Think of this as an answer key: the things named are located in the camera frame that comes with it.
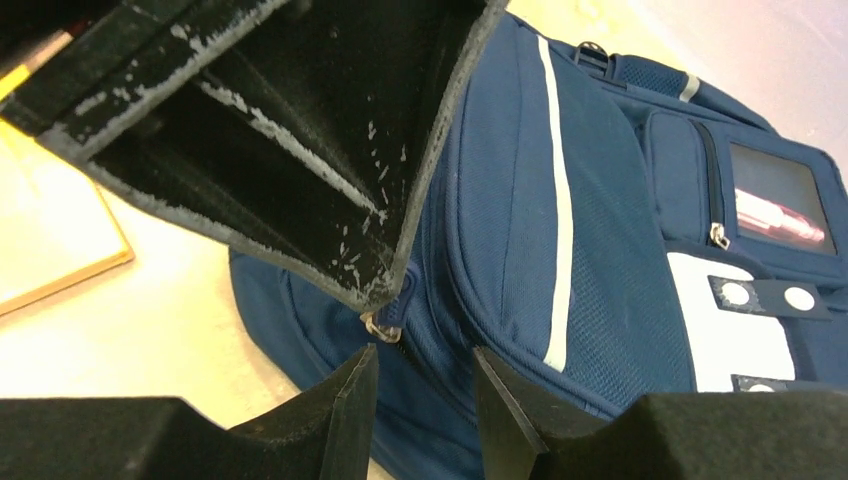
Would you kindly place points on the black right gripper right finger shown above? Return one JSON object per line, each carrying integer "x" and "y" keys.
{"x": 793, "y": 431}

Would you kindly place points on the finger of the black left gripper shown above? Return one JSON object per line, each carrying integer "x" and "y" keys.
{"x": 304, "y": 133}

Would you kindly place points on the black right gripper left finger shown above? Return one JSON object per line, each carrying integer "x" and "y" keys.
{"x": 323, "y": 433}

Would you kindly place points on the yellow book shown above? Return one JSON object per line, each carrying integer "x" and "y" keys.
{"x": 56, "y": 228}

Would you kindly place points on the navy blue student backpack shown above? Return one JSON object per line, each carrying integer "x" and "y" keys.
{"x": 581, "y": 223}

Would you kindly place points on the pink pen toy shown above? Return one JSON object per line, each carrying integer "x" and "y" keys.
{"x": 776, "y": 221}

